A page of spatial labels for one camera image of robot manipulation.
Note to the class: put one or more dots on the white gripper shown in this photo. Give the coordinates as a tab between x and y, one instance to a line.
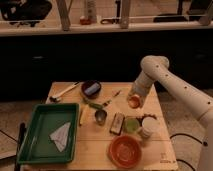
141	90

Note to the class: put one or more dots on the orange-red apple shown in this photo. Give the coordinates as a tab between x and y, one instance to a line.
134	102

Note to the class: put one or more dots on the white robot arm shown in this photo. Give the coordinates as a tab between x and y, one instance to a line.
155	69

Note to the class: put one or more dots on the dark bowl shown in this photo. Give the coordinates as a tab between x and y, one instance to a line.
87	84

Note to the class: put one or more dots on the red bowl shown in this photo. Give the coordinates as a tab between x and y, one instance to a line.
124	152

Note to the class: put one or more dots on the white cup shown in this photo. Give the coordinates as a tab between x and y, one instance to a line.
149	125

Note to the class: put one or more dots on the green cup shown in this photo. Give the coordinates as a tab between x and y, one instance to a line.
131	125

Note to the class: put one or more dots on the small white bottle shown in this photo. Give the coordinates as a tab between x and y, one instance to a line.
145	137

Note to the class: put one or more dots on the small screwdriver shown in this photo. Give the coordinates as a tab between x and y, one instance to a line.
111	99

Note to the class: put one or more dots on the metal measuring cup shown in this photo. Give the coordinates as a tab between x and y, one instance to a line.
100	117

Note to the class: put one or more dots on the green pepper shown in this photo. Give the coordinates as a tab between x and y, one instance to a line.
92	104

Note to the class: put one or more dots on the blue can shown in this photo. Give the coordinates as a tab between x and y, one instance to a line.
92	89

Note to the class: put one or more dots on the white folded cloth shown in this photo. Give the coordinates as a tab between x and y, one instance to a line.
60	136

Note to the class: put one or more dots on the red object on floor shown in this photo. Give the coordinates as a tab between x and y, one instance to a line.
84	21

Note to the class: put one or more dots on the green plastic tray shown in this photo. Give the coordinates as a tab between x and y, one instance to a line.
37	147

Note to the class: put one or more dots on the black office chair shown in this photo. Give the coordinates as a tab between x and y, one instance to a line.
30	12

